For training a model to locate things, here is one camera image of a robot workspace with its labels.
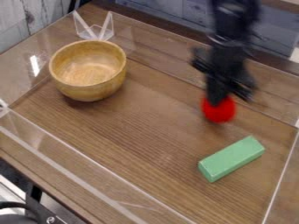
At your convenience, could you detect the black table leg bracket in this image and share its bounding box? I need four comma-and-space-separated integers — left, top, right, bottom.
23, 183, 81, 224

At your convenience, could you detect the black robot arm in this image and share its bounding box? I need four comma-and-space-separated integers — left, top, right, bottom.
191, 0, 259, 107

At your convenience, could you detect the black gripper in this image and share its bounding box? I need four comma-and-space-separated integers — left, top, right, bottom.
191, 40, 258, 107

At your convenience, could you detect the wooden bowl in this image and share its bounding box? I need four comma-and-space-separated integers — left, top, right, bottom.
49, 40, 127, 102

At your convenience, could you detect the black cable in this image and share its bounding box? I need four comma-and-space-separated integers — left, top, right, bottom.
0, 199, 39, 224

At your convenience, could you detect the clear acrylic corner bracket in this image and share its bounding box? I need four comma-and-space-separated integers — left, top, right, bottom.
73, 11, 115, 41

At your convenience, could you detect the clear acrylic tray wall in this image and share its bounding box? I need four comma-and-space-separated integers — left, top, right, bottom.
0, 99, 195, 224

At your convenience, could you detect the green rectangular block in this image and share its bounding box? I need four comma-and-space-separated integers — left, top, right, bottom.
198, 136, 266, 183

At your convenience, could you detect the red plush strawberry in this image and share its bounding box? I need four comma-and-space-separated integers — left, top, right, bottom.
201, 96, 237, 123

